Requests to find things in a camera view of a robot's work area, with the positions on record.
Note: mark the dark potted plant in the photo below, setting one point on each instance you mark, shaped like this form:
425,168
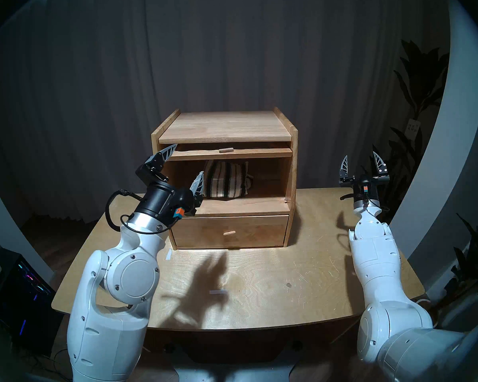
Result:
474,258

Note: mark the grey curtain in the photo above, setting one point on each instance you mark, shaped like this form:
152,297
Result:
103,86

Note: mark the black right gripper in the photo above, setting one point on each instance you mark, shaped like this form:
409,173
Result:
365,190

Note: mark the white plant tag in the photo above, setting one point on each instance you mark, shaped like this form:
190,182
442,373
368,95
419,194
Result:
413,127

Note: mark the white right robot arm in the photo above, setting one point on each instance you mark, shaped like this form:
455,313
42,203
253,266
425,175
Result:
382,273

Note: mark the wooden cabinet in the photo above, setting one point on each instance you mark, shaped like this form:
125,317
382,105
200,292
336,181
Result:
223,124

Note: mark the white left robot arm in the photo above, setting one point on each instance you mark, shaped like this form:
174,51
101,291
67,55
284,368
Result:
107,305

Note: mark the striped cream and black shirt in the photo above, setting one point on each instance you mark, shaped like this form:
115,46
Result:
225,180

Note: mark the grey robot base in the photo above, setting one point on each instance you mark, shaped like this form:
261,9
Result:
231,373

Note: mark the wooden cabinet door with window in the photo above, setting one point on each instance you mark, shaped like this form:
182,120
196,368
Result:
243,154

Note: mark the wooden cabinet drawer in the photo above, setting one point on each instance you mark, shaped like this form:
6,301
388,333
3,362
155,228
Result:
231,238

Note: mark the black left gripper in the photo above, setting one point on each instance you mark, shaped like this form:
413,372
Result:
163,200

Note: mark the tall dark leafy plant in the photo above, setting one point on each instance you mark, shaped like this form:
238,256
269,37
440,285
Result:
420,82

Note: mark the black computer tower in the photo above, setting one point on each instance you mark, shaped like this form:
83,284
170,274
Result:
20,301

